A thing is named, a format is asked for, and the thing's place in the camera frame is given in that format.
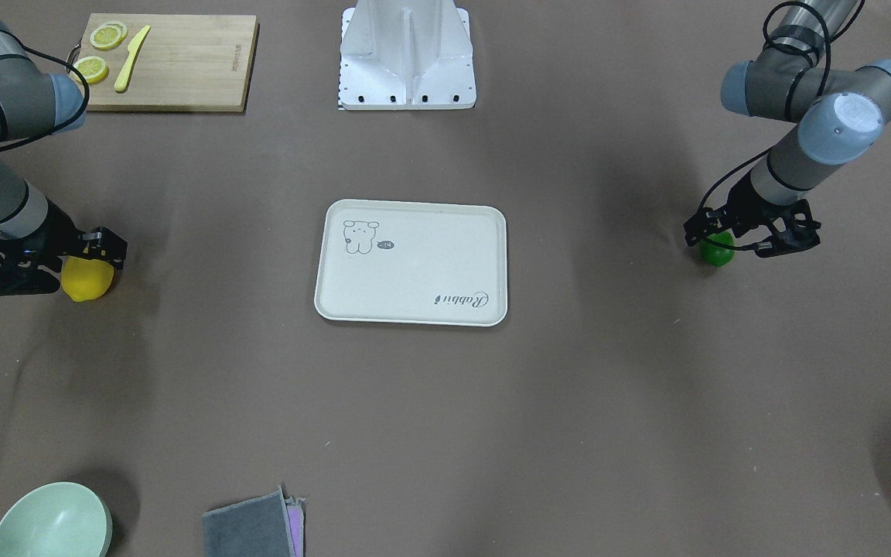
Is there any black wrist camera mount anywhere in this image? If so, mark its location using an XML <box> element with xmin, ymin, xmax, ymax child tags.
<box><xmin>752</xmin><ymin>200</ymin><xmax>821</xmax><ymax>258</ymax></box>
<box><xmin>0</xmin><ymin>233</ymin><xmax>61</xmax><ymax>296</ymax></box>

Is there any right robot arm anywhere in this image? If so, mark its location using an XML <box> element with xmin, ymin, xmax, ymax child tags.
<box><xmin>0</xmin><ymin>20</ymin><xmax>128</xmax><ymax>269</ymax></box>

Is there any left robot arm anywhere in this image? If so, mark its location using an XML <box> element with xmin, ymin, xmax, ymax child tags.
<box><xmin>684</xmin><ymin>1</ymin><xmax>891</xmax><ymax>258</ymax></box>

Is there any purple folded cloth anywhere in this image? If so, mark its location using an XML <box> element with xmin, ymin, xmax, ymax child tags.
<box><xmin>284</xmin><ymin>497</ymin><xmax>306</xmax><ymax>557</ymax></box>

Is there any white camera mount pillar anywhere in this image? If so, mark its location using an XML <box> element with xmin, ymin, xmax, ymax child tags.
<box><xmin>337</xmin><ymin>1</ymin><xmax>477</xmax><ymax>111</ymax></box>

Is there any wooden cutting board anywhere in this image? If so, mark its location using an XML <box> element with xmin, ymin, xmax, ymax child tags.
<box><xmin>74</xmin><ymin>13</ymin><xmax>259</xmax><ymax>113</ymax></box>

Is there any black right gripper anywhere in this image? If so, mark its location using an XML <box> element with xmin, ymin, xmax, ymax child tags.
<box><xmin>24</xmin><ymin>203</ymin><xmax>128</xmax><ymax>269</ymax></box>

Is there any grey folded cloth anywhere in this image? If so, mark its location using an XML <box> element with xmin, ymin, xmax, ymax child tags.
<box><xmin>202</xmin><ymin>489</ymin><xmax>295</xmax><ymax>556</ymax></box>

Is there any yellow plastic knife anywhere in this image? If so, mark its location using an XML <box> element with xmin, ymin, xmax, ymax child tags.
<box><xmin>114</xmin><ymin>25</ymin><xmax>152</xmax><ymax>93</ymax></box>

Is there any yellow lemon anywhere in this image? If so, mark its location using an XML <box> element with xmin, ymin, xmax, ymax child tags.
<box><xmin>60</xmin><ymin>258</ymin><xmax>114</xmax><ymax>302</ymax></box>

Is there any mint green bowl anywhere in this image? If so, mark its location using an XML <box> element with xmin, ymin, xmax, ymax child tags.
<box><xmin>0</xmin><ymin>482</ymin><xmax>114</xmax><ymax>556</ymax></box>

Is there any lemon slice near handle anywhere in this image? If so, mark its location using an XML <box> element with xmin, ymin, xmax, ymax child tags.
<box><xmin>72</xmin><ymin>56</ymin><xmax>110</xmax><ymax>85</ymax></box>

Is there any lemon slice back top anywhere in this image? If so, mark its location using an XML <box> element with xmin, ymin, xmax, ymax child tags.
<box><xmin>99</xmin><ymin>21</ymin><xmax>128</xmax><ymax>41</ymax></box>

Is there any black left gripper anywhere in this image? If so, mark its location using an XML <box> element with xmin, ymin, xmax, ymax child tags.
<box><xmin>684</xmin><ymin>172</ymin><xmax>779</xmax><ymax>249</ymax></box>

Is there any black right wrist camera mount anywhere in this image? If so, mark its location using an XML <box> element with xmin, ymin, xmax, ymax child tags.
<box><xmin>0</xmin><ymin>233</ymin><xmax>61</xmax><ymax>296</ymax></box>

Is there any lemon slice front top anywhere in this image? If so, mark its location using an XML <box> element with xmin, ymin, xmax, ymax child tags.
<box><xmin>89</xmin><ymin>22</ymin><xmax>127</xmax><ymax>52</ymax></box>

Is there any white rabbit print tray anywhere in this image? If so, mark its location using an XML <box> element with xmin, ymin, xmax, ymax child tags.
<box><xmin>314</xmin><ymin>200</ymin><xmax>508</xmax><ymax>327</ymax></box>

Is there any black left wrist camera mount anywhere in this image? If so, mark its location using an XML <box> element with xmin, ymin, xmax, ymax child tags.
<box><xmin>752</xmin><ymin>200</ymin><xmax>821</xmax><ymax>258</ymax></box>

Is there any green lime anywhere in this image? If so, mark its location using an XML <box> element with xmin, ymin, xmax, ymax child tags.
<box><xmin>699</xmin><ymin>231</ymin><xmax>736</xmax><ymax>268</ymax></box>

